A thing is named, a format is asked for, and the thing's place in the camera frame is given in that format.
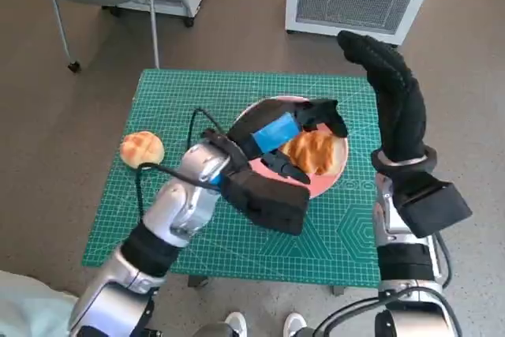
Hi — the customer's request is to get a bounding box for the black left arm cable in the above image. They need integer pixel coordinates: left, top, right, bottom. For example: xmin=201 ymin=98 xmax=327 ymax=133
xmin=135 ymin=107 xmax=238 ymax=222

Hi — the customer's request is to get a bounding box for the white shoe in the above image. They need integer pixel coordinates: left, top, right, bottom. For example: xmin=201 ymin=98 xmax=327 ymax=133
xmin=224 ymin=310 xmax=249 ymax=337
xmin=283 ymin=312 xmax=305 ymax=337

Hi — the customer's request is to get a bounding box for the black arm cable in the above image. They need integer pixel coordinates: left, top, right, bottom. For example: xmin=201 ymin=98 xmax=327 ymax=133
xmin=315 ymin=230 xmax=462 ymax=337
xmin=135 ymin=107 xmax=238 ymax=222

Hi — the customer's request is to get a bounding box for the right black wrist camera box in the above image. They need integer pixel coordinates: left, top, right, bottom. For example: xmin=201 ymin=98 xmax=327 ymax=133
xmin=398 ymin=170 xmax=473 ymax=238

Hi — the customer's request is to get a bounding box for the pink bowl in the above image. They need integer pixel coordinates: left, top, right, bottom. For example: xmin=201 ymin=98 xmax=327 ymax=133
xmin=232 ymin=95 xmax=350 ymax=200

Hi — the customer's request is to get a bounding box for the round toy bread bun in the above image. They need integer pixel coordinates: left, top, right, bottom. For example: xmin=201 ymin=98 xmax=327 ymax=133
xmin=120 ymin=130 xmax=166 ymax=169

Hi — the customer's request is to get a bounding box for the left robot hand blue tape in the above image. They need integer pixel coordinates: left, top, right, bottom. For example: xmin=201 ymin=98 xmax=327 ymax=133
xmin=227 ymin=97 xmax=349 ymax=185

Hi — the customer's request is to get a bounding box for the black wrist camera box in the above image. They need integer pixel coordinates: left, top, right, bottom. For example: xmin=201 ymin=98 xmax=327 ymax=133
xmin=220 ymin=169 xmax=311 ymax=235
xmin=398 ymin=170 xmax=473 ymax=238

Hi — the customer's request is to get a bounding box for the silver metal pole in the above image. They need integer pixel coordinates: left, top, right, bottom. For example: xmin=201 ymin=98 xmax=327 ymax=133
xmin=145 ymin=0 xmax=161 ymax=69

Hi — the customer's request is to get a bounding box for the green cutting mat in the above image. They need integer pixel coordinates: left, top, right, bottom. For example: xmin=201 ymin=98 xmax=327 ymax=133
xmin=81 ymin=68 xmax=382 ymax=289

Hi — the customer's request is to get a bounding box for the oblong orange toy bread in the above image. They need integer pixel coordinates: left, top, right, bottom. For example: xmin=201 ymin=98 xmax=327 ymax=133
xmin=278 ymin=130 xmax=345 ymax=177

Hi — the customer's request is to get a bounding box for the person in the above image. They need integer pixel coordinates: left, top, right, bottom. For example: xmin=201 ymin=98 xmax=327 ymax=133
xmin=0 ymin=269 xmax=80 ymax=337

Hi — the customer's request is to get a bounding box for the right robot hand black glove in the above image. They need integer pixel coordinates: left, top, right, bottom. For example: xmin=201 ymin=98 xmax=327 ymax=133
xmin=337 ymin=30 xmax=429 ymax=163

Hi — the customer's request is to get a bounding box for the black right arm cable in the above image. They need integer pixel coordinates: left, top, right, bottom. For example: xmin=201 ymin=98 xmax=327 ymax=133
xmin=315 ymin=230 xmax=462 ymax=337

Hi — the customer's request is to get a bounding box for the left black wrist camera box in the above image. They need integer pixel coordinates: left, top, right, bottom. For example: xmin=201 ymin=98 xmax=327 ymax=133
xmin=220 ymin=169 xmax=311 ymax=235

